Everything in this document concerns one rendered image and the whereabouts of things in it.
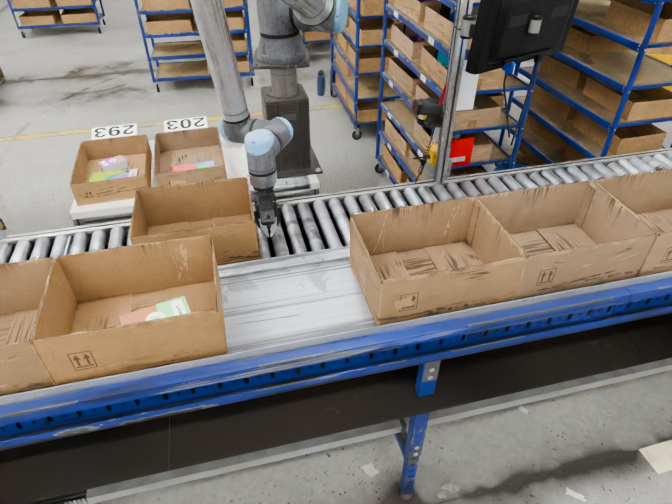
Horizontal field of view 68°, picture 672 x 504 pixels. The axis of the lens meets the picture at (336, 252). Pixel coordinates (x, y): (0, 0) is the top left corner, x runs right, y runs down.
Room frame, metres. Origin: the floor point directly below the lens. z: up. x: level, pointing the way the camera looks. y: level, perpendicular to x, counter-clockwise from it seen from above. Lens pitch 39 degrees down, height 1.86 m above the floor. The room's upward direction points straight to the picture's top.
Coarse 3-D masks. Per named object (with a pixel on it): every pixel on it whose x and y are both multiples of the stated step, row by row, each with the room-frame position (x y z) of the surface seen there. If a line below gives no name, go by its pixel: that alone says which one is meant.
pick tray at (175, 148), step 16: (208, 128) 2.16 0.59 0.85; (160, 144) 2.10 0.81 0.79; (176, 144) 2.12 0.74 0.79; (192, 144) 2.14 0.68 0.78; (208, 144) 2.16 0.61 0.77; (160, 160) 2.02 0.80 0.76; (176, 160) 2.02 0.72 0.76; (192, 160) 2.01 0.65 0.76; (208, 160) 2.02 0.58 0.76; (160, 176) 1.74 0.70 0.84; (176, 176) 1.76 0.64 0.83; (192, 176) 1.77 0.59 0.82; (208, 176) 1.79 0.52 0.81; (224, 176) 1.81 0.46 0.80
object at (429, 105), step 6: (414, 102) 1.89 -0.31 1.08; (420, 102) 1.88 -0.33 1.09; (426, 102) 1.87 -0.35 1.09; (432, 102) 1.87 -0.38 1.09; (438, 102) 1.88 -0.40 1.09; (414, 108) 1.88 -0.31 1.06; (420, 108) 1.86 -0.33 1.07; (426, 108) 1.86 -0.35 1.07; (432, 108) 1.86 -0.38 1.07; (438, 108) 1.87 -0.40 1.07; (420, 114) 1.86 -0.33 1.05; (426, 114) 1.86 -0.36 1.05; (432, 114) 1.87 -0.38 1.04; (438, 114) 1.87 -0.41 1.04; (426, 120) 1.88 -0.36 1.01; (432, 120) 1.88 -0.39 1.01
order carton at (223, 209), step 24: (144, 192) 1.51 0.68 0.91; (168, 192) 1.53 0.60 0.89; (192, 192) 1.55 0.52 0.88; (216, 192) 1.57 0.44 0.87; (240, 192) 1.59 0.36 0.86; (144, 216) 1.50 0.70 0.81; (168, 216) 1.53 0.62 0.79; (192, 216) 1.55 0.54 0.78; (216, 216) 1.57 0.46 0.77; (240, 216) 1.57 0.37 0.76; (144, 240) 1.24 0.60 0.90; (216, 240) 1.29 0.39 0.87; (240, 240) 1.30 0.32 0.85
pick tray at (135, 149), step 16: (80, 144) 1.99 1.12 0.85; (96, 144) 2.04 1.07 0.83; (112, 144) 2.05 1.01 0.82; (128, 144) 2.07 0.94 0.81; (144, 144) 2.09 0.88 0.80; (80, 160) 1.91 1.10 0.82; (96, 160) 2.02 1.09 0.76; (128, 160) 2.01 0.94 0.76; (144, 160) 2.02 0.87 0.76; (80, 176) 1.83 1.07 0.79; (144, 176) 1.73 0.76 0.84; (80, 192) 1.66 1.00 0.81; (96, 192) 1.68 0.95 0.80; (112, 192) 1.69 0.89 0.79; (128, 192) 1.71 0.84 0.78
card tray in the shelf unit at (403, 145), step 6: (390, 120) 3.22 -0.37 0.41; (390, 126) 3.11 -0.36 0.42; (390, 132) 3.10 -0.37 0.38; (396, 132) 2.99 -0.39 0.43; (396, 138) 2.99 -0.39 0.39; (402, 138) 2.89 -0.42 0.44; (396, 144) 2.98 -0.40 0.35; (402, 144) 2.88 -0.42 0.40; (408, 144) 2.83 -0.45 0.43; (402, 150) 2.87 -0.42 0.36; (408, 150) 2.83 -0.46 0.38; (408, 156) 2.84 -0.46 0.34
